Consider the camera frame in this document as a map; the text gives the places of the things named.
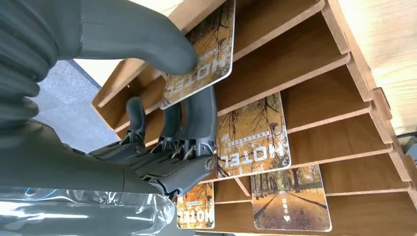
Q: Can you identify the brown wooden card rack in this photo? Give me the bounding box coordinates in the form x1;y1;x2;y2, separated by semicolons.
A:
91;0;417;236

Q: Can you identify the autumn tree path key card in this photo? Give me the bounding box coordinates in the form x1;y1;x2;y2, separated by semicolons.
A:
250;164;332;233

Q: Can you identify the dark grey object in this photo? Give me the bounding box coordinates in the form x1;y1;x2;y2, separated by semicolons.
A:
398;131;417;165

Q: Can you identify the clear plastic wrap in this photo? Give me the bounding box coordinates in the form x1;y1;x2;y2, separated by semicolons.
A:
0;187;177;236

